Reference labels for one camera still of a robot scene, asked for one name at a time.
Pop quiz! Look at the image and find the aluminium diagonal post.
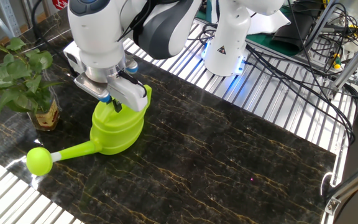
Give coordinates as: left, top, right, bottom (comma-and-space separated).
331, 30, 358, 91

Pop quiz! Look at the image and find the black cable bundle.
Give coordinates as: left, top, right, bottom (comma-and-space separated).
186, 0, 358, 146

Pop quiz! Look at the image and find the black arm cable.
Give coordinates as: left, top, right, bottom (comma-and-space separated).
31, 0, 155, 78

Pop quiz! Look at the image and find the lime green watering can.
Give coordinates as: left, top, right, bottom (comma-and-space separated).
25, 84, 153, 177

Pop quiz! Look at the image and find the grey metal frame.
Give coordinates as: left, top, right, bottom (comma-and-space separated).
0, 0, 23, 40

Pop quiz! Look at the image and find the aluminium bracket post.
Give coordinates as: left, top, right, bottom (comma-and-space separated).
324, 161, 358, 216

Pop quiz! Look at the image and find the glass bottle with label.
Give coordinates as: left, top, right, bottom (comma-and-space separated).
26, 93, 61, 131

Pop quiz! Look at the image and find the red white sign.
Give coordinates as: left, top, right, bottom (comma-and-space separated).
52, 0, 70, 10

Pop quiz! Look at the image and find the white cloth sheet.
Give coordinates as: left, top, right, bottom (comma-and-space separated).
247, 9, 291, 35

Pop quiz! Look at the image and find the silver blue-tipped camera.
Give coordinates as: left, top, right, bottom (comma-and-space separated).
73, 73, 112, 104
124, 54, 139, 75

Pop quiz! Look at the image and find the yellow green screwdriver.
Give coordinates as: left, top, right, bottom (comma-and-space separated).
331, 52, 342, 70

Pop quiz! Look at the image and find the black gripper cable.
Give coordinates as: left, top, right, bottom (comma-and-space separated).
117, 70, 149, 97

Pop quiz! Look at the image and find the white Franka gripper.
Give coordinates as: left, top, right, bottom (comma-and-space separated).
63, 40, 149, 113

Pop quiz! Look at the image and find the black pouch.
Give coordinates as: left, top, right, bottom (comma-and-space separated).
273, 2, 318, 52

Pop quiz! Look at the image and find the green leafy plant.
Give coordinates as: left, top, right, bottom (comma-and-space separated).
0, 37, 62, 134

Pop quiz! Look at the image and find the dark marble pattern mat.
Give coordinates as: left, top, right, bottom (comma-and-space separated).
0, 7, 337, 224

